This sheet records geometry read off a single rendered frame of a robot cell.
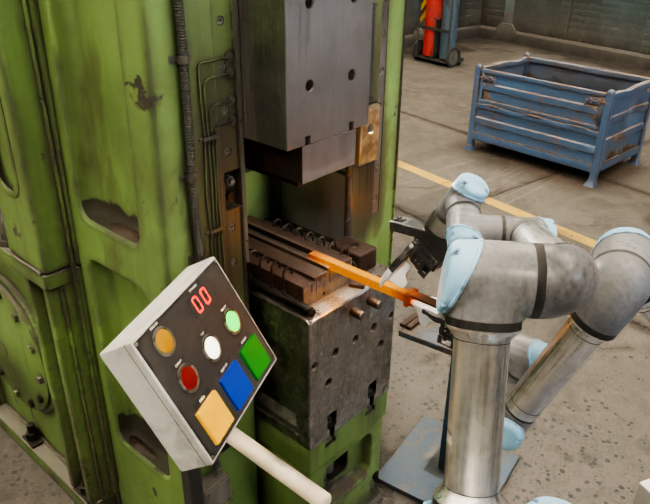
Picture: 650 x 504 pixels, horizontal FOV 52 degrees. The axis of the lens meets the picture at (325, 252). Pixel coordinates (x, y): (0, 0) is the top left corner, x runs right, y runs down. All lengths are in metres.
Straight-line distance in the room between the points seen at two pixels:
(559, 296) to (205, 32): 0.93
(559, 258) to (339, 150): 0.82
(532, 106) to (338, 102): 3.98
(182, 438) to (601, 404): 2.19
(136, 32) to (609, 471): 2.24
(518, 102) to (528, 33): 5.18
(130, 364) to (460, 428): 0.57
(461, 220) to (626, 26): 8.62
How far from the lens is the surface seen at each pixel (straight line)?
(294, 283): 1.79
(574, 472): 2.80
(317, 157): 1.66
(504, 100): 5.69
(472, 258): 1.01
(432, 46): 9.24
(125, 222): 1.82
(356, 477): 2.40
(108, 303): 2.06
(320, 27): 1.59
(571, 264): 1.04
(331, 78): 1.64
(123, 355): 1.24
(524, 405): 1.46
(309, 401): 1.91
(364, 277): 1.76
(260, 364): 1.48
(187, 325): 1.34
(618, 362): 3.44
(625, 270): 1.33
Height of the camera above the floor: 1.88
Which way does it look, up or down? 28 degrees down
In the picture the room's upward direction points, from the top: 1 degrees clockwise
